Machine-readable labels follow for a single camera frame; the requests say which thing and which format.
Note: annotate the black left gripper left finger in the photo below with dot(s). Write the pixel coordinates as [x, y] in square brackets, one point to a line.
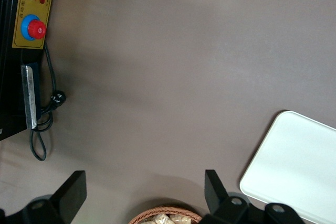
[71, 195]

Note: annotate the wicker basket with biscuits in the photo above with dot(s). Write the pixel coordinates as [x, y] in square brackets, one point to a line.
[139, 217]

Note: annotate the red emergency stop button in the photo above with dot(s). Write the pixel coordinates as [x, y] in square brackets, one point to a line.
[35, 28]

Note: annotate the silver metal bracket plate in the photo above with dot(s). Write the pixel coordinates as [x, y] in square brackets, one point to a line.
[30, 98]

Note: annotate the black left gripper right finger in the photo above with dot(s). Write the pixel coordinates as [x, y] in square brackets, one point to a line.
[223, 208]

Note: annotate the white rectangular plastic tray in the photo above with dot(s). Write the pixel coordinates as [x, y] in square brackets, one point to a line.
[294, 161]

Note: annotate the black machine with yellow panel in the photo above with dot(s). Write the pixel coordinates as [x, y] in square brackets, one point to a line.
[10, 77]

